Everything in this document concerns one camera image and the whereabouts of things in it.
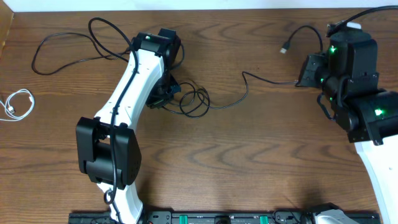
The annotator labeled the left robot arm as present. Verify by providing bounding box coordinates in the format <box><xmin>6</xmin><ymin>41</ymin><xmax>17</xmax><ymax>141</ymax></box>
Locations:
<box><xmin>76</xmin><ymin>28</ymin><xmax>181</xmax><ymax>223</ymax></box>

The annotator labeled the white usb cable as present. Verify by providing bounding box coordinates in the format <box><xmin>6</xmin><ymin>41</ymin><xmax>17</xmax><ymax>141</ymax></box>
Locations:
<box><xmin>0</xmin><ymin>88</ymin><xmax>35</xmax><ymax>123</ymax></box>

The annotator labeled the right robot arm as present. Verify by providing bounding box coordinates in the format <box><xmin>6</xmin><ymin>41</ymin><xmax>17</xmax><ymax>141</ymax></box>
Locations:
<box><xmin>297</xmin><ymin>21</ymin><xmax>397</xmax><ymax>223</ymax></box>

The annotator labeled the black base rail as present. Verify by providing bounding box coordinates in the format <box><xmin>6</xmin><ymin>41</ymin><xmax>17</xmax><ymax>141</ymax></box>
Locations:
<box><xmin>68</xmin><ymin>203</ymin><xmax>382</xmax><ymax>224</ymax></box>

